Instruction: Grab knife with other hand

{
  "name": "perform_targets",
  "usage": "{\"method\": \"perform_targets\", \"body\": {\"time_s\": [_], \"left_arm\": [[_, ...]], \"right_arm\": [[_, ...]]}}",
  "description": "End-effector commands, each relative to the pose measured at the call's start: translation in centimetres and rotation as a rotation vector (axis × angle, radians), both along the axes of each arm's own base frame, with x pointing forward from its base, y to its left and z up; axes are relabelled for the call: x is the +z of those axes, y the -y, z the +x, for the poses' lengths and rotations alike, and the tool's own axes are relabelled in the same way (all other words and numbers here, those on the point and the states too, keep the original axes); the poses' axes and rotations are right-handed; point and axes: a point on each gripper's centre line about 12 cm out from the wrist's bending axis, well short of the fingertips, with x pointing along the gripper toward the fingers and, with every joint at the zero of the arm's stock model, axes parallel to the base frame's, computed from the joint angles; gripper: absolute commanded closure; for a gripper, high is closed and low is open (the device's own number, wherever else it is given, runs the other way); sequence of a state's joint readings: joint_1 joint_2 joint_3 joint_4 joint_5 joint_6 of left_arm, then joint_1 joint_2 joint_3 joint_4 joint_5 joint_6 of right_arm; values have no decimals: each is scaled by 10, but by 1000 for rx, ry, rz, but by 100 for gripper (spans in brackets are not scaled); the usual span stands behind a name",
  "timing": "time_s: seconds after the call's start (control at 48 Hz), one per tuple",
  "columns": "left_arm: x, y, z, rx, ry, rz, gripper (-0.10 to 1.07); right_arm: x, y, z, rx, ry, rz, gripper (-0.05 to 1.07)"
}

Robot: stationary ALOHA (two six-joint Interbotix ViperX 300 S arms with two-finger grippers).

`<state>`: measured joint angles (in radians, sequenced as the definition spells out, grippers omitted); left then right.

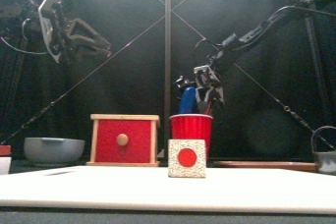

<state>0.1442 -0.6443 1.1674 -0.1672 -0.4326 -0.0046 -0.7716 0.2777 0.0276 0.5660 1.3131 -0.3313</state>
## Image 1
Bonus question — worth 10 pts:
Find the metal pot with handle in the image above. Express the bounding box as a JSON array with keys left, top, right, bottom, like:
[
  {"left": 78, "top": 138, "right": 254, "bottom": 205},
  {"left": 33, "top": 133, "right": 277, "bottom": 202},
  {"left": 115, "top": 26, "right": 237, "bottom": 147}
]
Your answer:
[{"left": 310, "top": 125, "right": 336, "bottom": 175}]

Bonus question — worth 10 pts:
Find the vertical metal frame pole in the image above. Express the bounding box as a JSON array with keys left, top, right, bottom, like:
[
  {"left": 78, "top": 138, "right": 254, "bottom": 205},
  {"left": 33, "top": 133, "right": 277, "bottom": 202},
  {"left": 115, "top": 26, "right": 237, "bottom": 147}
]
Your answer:
[{"left": 162, "top": 0, "right": 174, "bottom": 160}]

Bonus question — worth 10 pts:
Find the white cutting board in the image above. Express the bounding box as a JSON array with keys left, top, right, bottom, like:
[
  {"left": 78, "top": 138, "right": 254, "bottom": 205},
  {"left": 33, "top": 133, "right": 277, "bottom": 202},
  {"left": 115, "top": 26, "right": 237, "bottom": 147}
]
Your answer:
[{"left": 0, "top": 164, "right": 336, "bottom": 216}]

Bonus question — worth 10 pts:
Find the blue handled knife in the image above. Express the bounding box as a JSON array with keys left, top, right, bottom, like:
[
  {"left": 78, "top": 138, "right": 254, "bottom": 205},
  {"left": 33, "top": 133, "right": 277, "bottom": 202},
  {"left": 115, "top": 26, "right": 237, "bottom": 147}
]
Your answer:
[{"left": 178, "top": 85, "right": 199, "bottom": 115}]

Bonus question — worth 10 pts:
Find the brown wooden tray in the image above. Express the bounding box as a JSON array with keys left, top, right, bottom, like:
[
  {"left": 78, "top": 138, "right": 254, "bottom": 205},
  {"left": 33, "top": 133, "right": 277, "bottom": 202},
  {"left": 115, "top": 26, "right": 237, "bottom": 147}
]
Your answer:
[{"left": 213, "top": 160, "right": 319, "bottom": 173}]

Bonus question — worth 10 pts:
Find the speckled cube with red circle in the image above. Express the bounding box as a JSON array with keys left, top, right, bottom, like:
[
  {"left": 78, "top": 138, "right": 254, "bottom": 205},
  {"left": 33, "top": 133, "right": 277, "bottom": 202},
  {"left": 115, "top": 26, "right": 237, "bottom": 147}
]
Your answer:
[{"left": 167, "top": 138, "right": 209, "bottom": 179}]

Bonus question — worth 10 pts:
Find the red and white block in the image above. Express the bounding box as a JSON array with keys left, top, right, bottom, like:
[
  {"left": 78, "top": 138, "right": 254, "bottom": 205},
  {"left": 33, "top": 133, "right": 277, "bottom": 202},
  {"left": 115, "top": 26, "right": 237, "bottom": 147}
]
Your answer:
[{"left": 0, "top": 144, "right": 14, "bottom": 176}]

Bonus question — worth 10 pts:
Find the grey bowl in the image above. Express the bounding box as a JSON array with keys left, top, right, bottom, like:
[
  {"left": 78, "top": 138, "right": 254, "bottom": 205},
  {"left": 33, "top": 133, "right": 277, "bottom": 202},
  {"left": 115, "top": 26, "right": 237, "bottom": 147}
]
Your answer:
[{"left": 23, "top": 137, "right": 87, "bottom": 167}]

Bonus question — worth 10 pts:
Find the red plastic cup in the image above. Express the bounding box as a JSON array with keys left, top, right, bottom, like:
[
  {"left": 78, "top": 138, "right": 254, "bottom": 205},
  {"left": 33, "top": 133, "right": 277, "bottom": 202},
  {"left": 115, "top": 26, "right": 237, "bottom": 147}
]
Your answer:
[{"left": 169, "top": 113, "right": 215, "bottom": 158}]

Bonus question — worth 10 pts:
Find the diagonal brace wire with turnbuckle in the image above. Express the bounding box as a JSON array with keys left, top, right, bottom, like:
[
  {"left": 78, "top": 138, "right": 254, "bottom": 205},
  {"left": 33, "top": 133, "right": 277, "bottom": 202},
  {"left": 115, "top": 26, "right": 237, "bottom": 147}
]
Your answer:
[
  {"left": 0, "top": 0, "right": 221, "bottom": 145},
  {"left": 127, "top": 0, "right": 336, "bottom": 152}
]

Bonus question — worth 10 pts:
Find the wooden box with red drawer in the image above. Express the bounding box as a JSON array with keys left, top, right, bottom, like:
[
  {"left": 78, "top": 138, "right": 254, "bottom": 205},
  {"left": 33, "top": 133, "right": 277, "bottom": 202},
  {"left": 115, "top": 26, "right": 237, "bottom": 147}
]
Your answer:
[{"left": 86, "top": 113, "right": 162, "bottom": 168}]

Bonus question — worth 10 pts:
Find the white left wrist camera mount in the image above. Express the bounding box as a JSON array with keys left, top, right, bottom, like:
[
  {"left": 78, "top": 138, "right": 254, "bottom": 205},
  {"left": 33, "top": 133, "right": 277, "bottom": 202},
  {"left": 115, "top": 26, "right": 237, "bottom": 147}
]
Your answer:
[{"left": 38, "top": 0, "right": 73, "bottom": 64}]

